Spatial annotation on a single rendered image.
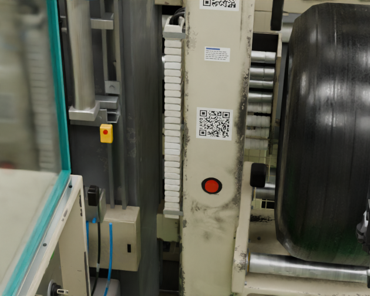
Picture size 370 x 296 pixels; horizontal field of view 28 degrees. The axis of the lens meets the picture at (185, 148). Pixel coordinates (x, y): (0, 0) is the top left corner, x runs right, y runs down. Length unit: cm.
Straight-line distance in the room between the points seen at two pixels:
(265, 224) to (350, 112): 65
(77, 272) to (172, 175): 35
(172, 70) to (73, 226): 38
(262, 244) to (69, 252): 64
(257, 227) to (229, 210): 28
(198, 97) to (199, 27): 15
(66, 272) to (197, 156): 38
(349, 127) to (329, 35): 19
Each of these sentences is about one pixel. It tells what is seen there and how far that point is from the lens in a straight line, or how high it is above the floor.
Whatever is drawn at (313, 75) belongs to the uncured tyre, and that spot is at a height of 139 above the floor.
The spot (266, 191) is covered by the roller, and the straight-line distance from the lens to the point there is 188.
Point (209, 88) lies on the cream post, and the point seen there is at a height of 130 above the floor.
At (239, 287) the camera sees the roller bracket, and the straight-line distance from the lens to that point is 165.
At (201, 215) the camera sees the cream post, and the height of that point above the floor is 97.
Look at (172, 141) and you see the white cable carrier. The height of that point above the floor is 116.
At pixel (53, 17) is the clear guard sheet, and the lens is 116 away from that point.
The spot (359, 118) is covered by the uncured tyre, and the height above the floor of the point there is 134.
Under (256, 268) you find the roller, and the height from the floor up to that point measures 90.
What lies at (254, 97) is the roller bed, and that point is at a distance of 195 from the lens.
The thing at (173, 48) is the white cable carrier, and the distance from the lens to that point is 148.
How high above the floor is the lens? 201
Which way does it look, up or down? 33 degrees down
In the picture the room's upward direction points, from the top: 1 degrees clockwise
